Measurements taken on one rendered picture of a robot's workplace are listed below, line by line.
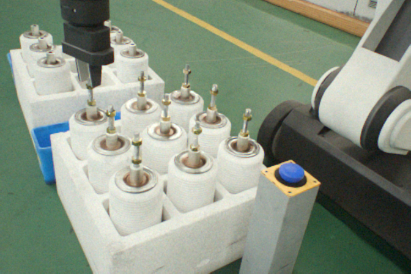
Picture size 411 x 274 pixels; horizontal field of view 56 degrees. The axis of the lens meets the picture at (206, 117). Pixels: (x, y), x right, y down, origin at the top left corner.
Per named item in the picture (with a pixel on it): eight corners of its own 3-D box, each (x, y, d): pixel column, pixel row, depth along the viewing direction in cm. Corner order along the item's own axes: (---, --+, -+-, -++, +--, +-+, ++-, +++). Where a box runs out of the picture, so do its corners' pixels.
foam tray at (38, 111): (122, 82, 157) (122, 40, 148) (162, 130, 129) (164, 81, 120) (17, 97, 138) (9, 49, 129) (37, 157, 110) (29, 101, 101)
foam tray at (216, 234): (188, 154, 119) (192, 103, 110) (271, 243, 91) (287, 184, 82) (57, 192, 99) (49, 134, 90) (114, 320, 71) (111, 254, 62)
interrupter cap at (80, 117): (104, 107, 89) (103, 104, 89) (114, 123, 84) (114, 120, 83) (70, 112, 86) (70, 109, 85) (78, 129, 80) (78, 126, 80)
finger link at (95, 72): (88, 87, 79) (87, 59, 76) (101, 82, 81) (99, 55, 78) (94, 90, 78) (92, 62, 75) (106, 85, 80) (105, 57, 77)
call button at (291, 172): (290, 169, 65) (292, 159, 64) (307, 182, 63) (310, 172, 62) (272, 175, 63) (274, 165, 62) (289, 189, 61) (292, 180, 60)
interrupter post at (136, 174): (133, 186, 67) (133, 171, 65) (127, 178, 69) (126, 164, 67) (145, 182, 68) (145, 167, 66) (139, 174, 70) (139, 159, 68)
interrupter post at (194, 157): (200, 159, 75) (201, 145, 74) (199, 167, 73) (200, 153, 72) (188, 158, 75) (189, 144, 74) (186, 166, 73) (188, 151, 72)
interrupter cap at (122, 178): (125, 200, 64) (125, 197, 63) (107, 175, 69) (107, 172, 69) (165, 186, 68) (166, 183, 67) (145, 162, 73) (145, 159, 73)
